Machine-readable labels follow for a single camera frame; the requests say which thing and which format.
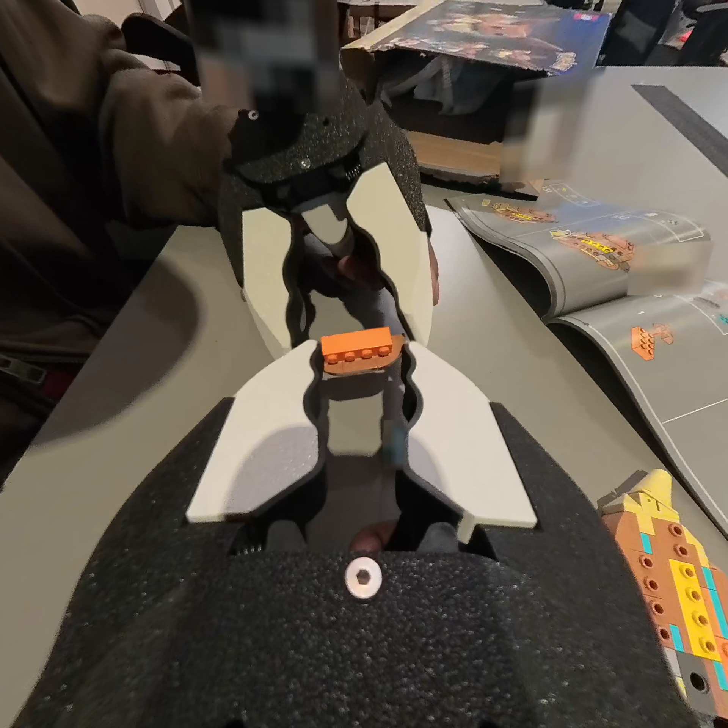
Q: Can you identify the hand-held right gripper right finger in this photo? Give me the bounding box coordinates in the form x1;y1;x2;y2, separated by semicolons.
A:
398;340;538;544

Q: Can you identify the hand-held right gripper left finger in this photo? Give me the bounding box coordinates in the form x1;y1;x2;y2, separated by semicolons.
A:
186;340;328;524

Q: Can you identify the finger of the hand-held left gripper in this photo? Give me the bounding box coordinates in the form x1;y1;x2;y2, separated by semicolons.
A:
240;205;319;362
344;162;439;345

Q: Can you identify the orange brown toy brick assembly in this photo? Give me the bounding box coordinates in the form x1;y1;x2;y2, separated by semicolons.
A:
320;327;406;377

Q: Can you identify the grey instruction booklet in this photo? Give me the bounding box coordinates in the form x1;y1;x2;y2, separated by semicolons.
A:
445;181;728;538

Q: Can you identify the person's left forearm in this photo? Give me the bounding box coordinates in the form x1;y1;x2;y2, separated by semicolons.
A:
99;45;242;228

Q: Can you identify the grey desk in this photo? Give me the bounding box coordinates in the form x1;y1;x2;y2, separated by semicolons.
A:
0;65;728;728

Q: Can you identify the person's left hand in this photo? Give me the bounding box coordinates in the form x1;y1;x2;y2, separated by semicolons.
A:
315;253;393;297

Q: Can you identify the clear plastic bag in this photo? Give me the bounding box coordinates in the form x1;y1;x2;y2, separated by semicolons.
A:
392;54;515;117

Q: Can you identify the printed cardboard toy box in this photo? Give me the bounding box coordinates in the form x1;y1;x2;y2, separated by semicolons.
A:
340;0;612;200

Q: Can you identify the person's brown hoodie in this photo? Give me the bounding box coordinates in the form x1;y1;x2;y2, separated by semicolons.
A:
0;0;200;473

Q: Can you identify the brown yellow toy brick model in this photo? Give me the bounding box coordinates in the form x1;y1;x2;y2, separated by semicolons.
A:
597;469;728;728

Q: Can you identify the dark desk cable cover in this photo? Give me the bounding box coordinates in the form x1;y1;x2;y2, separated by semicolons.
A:
631;84;728;177

